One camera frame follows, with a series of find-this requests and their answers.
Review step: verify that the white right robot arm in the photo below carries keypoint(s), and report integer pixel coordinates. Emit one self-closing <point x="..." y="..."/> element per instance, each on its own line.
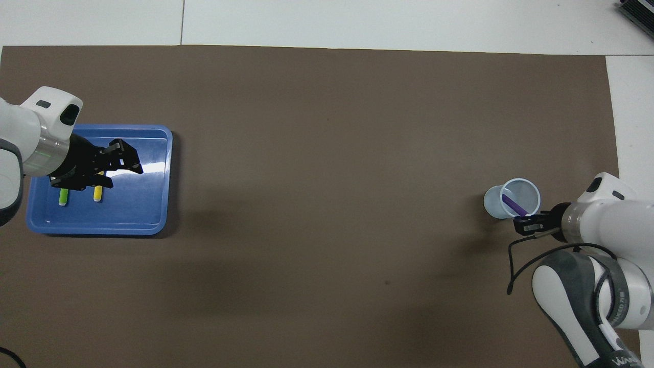
<point x="603" y="245"/>

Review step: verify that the green pen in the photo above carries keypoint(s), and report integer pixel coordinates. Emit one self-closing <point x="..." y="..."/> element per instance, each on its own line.
<point x="63" y="197"/>

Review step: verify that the blue plastic tray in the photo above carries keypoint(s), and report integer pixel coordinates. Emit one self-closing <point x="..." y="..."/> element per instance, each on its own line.
<point x="133" y="204"/>

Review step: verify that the translucent plastic cup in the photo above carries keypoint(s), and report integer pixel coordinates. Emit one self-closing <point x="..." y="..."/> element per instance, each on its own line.
<point x="493" y="202"/>

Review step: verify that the purple pen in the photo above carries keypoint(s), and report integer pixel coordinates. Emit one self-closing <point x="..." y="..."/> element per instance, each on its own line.
<point x="513" y="203"/>

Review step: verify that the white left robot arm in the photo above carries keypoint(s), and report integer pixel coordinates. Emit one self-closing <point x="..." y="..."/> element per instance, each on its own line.
<point x="25" y="138"/>

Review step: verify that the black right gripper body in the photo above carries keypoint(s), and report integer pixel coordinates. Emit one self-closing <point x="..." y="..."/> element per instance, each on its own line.
<point x="558" y="221"/>

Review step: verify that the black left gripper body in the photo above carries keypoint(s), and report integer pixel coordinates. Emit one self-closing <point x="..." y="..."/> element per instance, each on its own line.
<point x="82" y="161"/>

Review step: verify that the grey ribbed device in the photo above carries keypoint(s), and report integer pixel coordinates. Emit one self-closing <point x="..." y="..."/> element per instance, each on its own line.
<point x="638" y="11"/>

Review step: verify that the brown table mat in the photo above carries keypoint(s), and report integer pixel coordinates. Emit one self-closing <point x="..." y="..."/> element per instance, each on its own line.
<point x="327" y="153"/>

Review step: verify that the yellow pen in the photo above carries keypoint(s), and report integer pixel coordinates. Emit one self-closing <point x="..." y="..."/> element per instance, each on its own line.
<point x="98" y="194"/>

